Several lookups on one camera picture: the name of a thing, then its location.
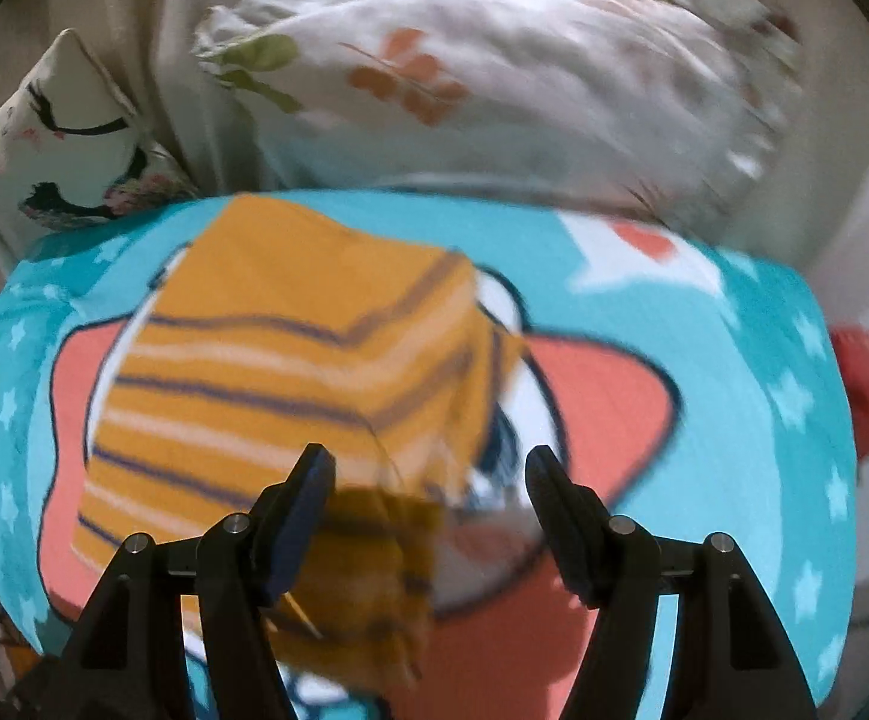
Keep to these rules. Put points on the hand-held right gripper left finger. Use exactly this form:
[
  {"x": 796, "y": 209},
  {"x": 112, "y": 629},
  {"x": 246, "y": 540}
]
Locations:
[{"x": 299, "y": 517}]

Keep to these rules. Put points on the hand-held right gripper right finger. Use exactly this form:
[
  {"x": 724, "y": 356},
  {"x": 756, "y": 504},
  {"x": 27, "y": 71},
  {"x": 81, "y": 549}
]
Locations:
[{"x": 565, "y": 517}]

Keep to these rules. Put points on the yellow striped sweater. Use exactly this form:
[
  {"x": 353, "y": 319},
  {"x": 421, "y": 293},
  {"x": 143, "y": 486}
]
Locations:
[{"x": 277, "y": 360}]

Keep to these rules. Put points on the turquoise printed blanket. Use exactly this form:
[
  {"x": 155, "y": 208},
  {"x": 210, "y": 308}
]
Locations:
[{"x": 704, "y": 390}]

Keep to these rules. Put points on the white cushion with black print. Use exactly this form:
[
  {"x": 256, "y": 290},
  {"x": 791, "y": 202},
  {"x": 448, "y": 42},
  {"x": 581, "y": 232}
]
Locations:
[{"x": 74, "y": 150}]

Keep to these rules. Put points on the white leaf print pillow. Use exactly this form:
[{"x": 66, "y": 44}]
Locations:
[{"x": 509, "y": 75}]

